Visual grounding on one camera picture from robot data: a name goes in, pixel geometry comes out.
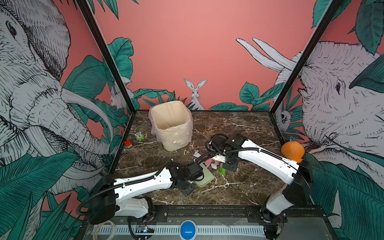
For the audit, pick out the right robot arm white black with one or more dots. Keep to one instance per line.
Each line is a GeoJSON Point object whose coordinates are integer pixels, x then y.
{"type": "Point", "coordinates": [297, 176]}

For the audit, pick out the beige trash bin with liner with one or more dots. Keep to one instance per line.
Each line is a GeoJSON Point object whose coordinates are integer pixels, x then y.
{"type": "Point", "coordinates": [172, 124]}

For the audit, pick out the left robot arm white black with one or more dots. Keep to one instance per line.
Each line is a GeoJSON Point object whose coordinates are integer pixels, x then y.
{"type": "Point", "coordinates": [126, 197]}

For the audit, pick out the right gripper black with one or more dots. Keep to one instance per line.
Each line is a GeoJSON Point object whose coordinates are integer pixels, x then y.
{"type": "Point", "coordinates": [229, 168]}

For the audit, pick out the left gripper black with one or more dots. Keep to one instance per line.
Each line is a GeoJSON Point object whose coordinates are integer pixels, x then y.
{"type": "Point", "coordinates": [188, 192]}

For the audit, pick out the light green dustpan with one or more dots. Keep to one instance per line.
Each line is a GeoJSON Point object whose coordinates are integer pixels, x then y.
{"type": "Point", "coordinates": [206, 178]}

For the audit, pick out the light green hand brush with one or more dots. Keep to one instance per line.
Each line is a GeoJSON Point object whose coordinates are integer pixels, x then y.
{"type": "Point", "coordinates": [222, 171]}

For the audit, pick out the left black frame post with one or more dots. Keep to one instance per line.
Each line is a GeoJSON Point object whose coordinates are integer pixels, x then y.
{"type": "Point", "coordinates": [97, 34]}

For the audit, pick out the red blue toy block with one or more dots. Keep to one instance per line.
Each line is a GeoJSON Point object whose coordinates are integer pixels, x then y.
{"type": "Point", "coordinates": [129, 144]}

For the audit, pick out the black frame post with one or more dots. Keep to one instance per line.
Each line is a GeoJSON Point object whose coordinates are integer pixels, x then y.
{"type": "Point", "coordinates": [325, 20]}
{"type": "Point", "coordinates": [97, 34]}

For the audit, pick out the white slotted cable duct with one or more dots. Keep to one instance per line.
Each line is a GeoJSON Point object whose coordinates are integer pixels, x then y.
{"type": "Point", "coordinates": [199, 230]}

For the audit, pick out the pink paper scrap upper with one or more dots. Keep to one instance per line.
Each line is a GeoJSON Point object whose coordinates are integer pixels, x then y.
{"type": "Point", "coordinates": [208, 162]}

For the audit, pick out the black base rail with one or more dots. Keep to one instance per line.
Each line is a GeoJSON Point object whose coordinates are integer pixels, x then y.
{"type": "Point", "coordinates": [251, 213]}

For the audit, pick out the small green frog toy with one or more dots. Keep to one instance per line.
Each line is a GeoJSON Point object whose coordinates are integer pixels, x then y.
{"type": "Point", "coordinates": [139, 136]}

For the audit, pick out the white paper scrap upper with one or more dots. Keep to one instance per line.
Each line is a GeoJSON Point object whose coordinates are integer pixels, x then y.
{"type": "Point", "coordinates": [197, 154]}

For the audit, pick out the coiled clear tube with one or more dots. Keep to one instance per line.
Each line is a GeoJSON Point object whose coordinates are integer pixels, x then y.
{"type": "Point", "coordinates": [107, 228]}

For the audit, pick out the right black frame post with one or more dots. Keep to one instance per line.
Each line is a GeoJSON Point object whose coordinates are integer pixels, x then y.
{"type": "Point", "coordinates": [325, 20]}

